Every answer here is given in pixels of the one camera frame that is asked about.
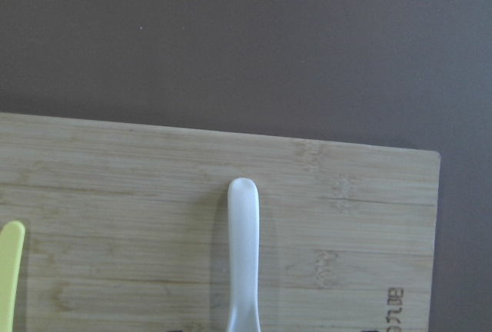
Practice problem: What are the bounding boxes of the yellow plastic knife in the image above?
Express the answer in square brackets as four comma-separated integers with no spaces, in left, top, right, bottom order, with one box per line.
[1,221,25,331]

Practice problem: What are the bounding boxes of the bamboo cutting board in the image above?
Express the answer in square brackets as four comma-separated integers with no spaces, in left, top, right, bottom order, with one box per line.
[1,114,440,331]

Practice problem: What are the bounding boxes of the white ceramic spoon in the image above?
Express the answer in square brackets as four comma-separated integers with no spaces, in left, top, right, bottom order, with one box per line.
[227,178,261,331]

